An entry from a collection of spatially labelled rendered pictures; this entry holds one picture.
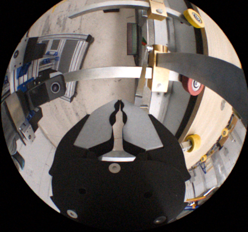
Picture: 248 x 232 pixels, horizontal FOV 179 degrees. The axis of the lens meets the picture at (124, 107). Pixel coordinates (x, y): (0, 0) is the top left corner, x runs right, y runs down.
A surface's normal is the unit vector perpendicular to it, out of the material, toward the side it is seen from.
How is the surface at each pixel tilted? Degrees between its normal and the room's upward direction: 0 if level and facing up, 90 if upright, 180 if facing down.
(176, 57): 90
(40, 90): 30
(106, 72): 0
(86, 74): 0
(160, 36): 0
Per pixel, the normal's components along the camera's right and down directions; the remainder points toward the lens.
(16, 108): 0.99, -0.10
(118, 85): 0.02, 0.51
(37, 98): 0.51, 0.42
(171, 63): -1.00, 0.00
